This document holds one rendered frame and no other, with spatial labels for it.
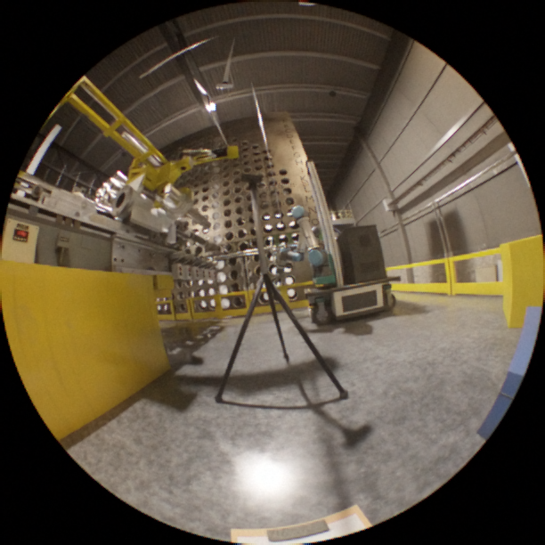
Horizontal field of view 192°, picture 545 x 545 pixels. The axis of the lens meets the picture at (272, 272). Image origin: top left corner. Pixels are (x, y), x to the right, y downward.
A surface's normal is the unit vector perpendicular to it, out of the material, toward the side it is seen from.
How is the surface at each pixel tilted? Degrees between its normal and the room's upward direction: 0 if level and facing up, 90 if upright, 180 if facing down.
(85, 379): 90
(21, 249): 90
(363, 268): 90
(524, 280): 90
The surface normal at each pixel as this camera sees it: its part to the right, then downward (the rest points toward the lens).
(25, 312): 0.99, -0.15
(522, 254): -0.94, 0.11
